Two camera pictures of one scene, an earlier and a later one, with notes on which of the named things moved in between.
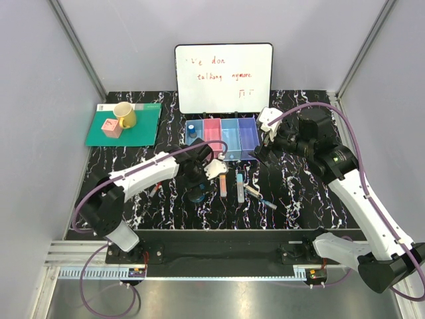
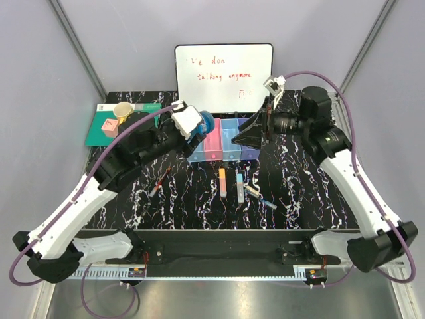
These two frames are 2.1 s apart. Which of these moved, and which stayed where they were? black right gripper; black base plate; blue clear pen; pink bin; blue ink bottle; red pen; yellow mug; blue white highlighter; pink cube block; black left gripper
Moved: black right gripper; black left gripper; blue ink bottle
Stayed: red pen; yellow mug; black base plate; blue clear pen; pink cube block; pink bin; blue white highlighter
